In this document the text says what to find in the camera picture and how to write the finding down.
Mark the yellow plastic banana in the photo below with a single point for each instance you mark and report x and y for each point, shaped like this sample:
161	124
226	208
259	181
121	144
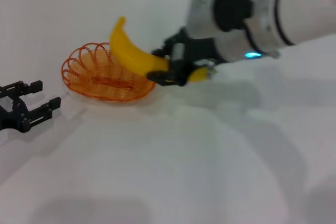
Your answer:
126	48

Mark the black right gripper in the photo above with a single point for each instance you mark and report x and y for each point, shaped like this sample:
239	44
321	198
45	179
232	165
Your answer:
194	51

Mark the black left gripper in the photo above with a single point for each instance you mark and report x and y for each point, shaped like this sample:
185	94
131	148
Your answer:
10	113

